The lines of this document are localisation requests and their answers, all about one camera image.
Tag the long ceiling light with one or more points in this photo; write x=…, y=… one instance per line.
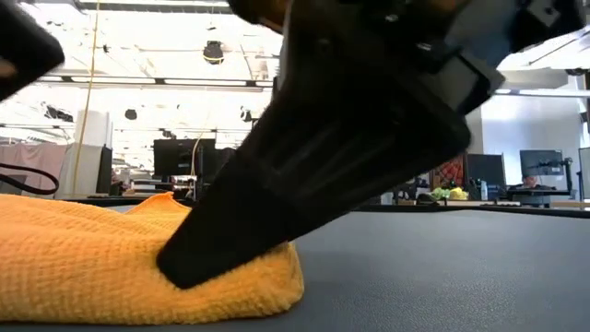
x=544, y=92
x=138, y=82

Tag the black upright panel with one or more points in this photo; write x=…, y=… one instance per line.
x=104, y=170

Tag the pink fabric partition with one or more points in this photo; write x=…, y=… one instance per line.
x=27, y=159

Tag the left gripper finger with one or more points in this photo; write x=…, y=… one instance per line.
x=27, y=46

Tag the black ceiling lamp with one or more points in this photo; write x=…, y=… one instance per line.
x=213, y=53

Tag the black ceiling fixture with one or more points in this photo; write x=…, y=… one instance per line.
x=59, y=113

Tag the clear bottle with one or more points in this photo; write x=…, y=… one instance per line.
x=483, y=190

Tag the person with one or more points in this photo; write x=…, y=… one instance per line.
x=530, y=182

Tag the blue-grey table mat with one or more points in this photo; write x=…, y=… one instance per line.
x=438, y=276

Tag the black dome object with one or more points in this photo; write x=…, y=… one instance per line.
x=428, y=199

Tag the red patterned tapestry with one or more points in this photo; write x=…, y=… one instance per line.
x=451, y=173

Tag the small black ceiling dome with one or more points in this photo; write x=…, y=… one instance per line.
x=131, y=115

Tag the black background robot arm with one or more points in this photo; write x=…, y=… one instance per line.
x=408, y=190

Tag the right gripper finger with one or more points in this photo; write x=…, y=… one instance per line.
x=286, y=120
x=350, y=175

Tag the orange towel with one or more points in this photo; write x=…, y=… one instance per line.
x=92, y=267

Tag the black computer monitor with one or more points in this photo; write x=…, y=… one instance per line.
x=541, y=162
x=177, y=157
x=486, y=169
x=584, y=173

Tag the yellow soft item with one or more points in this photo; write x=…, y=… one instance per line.
x=458, y=193

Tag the green soft item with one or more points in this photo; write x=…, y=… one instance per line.
x=441, y=193

